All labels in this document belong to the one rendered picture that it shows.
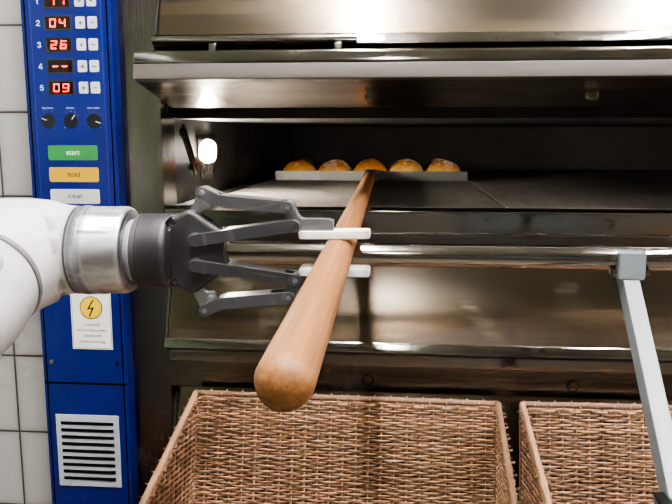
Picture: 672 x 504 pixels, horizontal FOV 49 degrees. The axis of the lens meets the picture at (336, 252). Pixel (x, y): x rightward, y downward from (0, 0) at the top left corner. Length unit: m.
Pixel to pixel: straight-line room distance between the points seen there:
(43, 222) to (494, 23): 0.81
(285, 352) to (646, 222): 1.06
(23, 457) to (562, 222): 1.10
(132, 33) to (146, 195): 0.28
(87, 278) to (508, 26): 0.82
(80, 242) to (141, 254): 0.06
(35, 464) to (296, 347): 1.25
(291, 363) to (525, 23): 1.01
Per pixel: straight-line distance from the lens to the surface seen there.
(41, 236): 0.76
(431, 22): 1.29
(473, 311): 1.33
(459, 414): 1.34
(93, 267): 0.75
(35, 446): 1.57
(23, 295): 0.71
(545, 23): 1.30
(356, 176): 2.13
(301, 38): 1.21
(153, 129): 1.36
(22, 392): 1.55
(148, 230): 0.74
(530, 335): 1.34
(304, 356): 0.36
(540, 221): 1.32
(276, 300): 0.74
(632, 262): 0.96
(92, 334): 1.42
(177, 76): 1.19
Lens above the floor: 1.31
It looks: 9 degrees down
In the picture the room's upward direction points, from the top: straight up
